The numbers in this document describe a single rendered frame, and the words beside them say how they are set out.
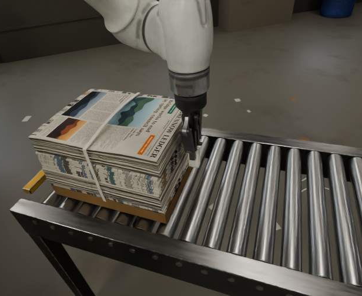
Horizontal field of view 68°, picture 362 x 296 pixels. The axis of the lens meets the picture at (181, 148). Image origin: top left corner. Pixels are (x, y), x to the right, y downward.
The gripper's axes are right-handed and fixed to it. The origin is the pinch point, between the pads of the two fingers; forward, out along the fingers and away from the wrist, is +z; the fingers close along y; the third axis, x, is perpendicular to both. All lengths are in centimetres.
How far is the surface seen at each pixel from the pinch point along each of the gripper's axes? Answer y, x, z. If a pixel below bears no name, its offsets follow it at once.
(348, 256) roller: 11.0, 40.4, 13.4
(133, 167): 13.8, -10.7, -6.1
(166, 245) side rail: 20.4, -1.9, 13.2
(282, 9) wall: -476, 15, 71
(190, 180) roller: -3.4, -2.7, 13.8
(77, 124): 5.7, -30.7, -10.0
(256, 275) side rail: 21.7, 20.5, 13.2
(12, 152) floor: -68, -191, 93
